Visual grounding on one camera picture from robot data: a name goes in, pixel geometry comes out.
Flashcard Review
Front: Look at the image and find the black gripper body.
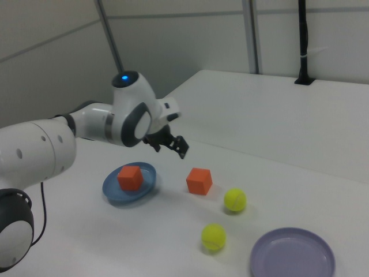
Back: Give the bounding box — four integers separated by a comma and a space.
144, 123, 174, 147

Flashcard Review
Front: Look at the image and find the orange cube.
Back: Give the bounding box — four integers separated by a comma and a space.
186, 167, 213, 196
116, 164, 144, 192

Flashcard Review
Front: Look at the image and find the yellow tennis ball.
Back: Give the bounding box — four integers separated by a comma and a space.
201, 223, 227, 252
224, 188, 248, 213

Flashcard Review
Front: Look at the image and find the blue plate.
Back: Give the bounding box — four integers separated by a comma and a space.
102, 161, 158, 207

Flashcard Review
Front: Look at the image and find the purple plate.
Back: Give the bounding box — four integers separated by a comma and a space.
249, 227, 337, 277

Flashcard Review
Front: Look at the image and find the black pole with clamp base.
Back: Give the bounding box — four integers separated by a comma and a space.
293, 0, 314, 85

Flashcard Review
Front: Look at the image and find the grey partition post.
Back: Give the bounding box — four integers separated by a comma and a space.
94, 0, 125, 72

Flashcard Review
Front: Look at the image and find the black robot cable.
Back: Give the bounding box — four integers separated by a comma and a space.
31, 180, 48, 248

